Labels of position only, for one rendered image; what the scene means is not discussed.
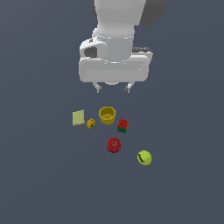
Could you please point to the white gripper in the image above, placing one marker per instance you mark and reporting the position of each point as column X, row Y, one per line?
column 113, row 70

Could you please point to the yellow cup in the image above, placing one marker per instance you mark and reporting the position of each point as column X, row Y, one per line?
column 107, row 115

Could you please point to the red and green block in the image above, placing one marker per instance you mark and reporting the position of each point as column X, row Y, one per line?
column 122, row 126

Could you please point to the small yellow padlock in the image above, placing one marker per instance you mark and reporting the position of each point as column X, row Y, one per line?
column 90, row 123

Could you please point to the red apple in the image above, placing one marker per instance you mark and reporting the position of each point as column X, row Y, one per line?
column 113, row 145

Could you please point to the yellow-green tennis ball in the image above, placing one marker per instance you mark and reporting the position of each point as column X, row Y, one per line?
column 144, row 157

